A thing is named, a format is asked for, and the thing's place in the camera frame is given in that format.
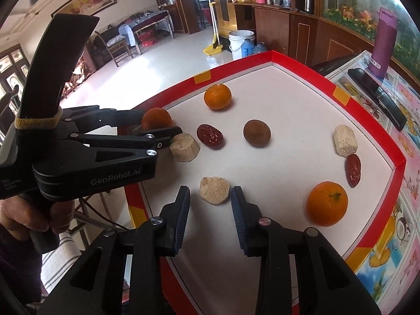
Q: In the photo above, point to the wooden cabinet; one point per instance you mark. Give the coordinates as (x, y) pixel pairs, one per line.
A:
(282, 29)

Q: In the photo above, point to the glass aquarium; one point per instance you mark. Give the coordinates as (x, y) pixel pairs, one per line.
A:
(347, 6)

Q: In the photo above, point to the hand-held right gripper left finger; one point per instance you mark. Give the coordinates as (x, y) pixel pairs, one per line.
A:
(182, 220)

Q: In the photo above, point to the brown longan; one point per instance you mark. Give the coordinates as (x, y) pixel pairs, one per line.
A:
(257, 133)

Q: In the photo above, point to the person's left forearm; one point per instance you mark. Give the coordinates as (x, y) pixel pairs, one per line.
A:
(16, 262)

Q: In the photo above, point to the black smartphone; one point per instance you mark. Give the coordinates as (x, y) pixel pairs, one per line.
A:
(377, 98)

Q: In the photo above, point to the person's left hand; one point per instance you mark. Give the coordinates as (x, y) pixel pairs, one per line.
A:
(23, 213)

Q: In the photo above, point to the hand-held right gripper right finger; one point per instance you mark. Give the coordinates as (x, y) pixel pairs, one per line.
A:
(238, 220)

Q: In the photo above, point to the beige cake piece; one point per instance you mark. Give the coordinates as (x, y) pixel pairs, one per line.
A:
(345, 140)
(214, 190)
(185, 148)

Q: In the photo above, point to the white plastic bucket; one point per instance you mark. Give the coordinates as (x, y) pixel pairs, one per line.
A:
(238, 42)

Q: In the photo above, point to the blue thermos jug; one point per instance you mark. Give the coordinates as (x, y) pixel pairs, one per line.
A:
(246, 48)

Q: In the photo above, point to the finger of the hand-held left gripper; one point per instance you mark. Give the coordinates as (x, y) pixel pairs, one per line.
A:
(131, 141)
(105, 115)

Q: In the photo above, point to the red-rimmed white tray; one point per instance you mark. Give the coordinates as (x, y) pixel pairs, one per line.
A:
(288, 164)

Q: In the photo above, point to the wooden chair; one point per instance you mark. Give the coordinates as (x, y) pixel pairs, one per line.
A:
(115, 47)

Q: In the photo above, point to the red date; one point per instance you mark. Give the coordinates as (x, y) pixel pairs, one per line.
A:
(353, 170)
(210, 136)

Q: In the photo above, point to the dining table with cloth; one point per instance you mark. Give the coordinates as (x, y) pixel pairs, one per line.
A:
(147, 21)

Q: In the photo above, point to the orange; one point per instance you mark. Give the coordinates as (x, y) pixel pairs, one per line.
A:
(327, 203)
(157, 118)
(217, 96)

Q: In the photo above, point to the yellow broom and dustpan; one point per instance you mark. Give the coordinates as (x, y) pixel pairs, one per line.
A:
(213, 46)

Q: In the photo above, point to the purple bottle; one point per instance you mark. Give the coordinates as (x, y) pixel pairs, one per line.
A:
(384, 46)

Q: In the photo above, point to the white striped cloth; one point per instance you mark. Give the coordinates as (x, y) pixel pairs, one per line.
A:
(62, 262)

